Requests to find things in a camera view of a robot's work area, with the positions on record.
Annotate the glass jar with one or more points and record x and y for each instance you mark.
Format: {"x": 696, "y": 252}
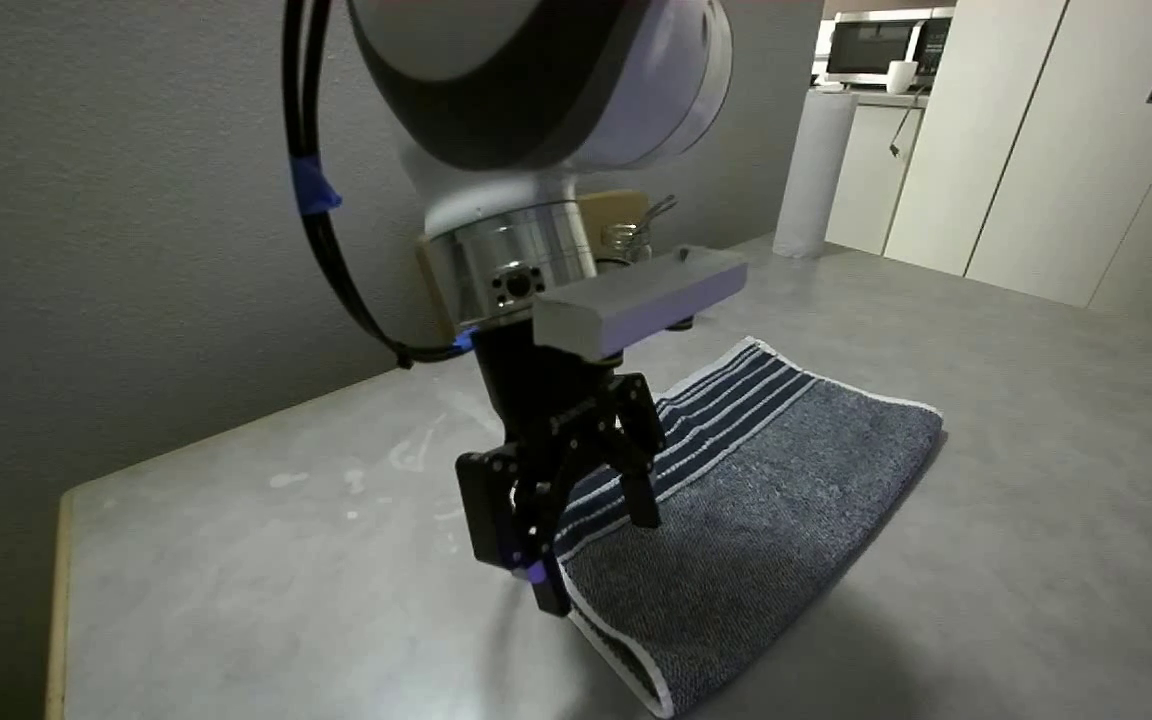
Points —
{"x": 621, "y": 240}

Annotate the microwave oven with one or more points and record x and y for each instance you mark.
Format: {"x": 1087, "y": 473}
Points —
{"x": 877, "y": 46}

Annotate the dark blue striped towel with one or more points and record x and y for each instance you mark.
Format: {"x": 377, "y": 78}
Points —
{"x": 761, "y": 520}

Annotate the tall white cabinet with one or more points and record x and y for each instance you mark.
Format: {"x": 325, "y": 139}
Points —
{"x": 1071, "y": 161}

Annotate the metal utensil in jar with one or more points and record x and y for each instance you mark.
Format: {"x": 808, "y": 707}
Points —
{"x": 657, "y": 215}

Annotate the low white counter cabinet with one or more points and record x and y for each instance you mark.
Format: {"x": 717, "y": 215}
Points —
{"x": 869, "y": 175}

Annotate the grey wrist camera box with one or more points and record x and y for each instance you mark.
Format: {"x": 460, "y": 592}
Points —
{"x": 643, "y": 301}

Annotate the white cup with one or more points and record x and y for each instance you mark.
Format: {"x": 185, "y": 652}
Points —
{"x": 901, "y": 78}

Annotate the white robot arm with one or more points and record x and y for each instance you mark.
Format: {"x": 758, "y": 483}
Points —
{"x": 521, "y": 94}

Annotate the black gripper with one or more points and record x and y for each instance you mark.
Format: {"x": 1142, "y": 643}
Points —
{"x": 550, "y": 401}

